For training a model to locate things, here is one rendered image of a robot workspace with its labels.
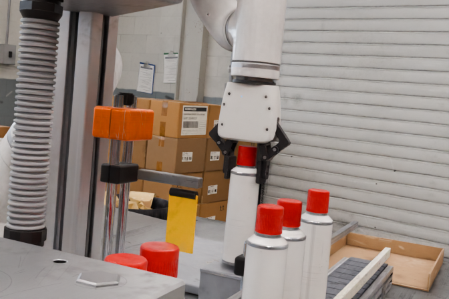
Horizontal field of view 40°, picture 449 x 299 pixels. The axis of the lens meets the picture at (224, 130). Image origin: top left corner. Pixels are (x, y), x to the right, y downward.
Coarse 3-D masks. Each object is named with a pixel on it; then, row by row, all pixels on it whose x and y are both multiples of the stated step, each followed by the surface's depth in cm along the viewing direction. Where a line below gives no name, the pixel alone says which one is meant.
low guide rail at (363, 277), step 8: (384, 248) 136; (376, 256) 127; (384, 256) 130; (368, 264) 120; (376, 264) 122; (360, 272) 114; (368, 272) 116; (352, 280) 108; (360, 280) 110; (344, 288) 103; (352, 288) 104; (360, 288) 110; (336, 296) 98; (344, 296) 99; (352, 296) 105
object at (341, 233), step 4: (348, 224) 135; (352, 224) 135; (356, 224) 138; (344, 228) 130; (348, 228) 131; (352, 228) 134; (336, 232) 125; (340, 232) 125; (344, 232) 128; (348, 232) 131; (332, 236) 121; (336, 236) 122; (340, 236) 125; (332, 240) 119; (336, 240) 122; (240, 292) 81; (232, 296) 79; (236, 296) 79; (240, 296) 79
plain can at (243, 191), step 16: (240, 160) 106; (256, 160) 107; (240, 176) 105; (240, 192) 105; (256, 192) 106; (240, 208) 105; (256, 208) 107; (240, 224) 105; (224, 240) 107; (240, 240) 106; (224, 256) 107
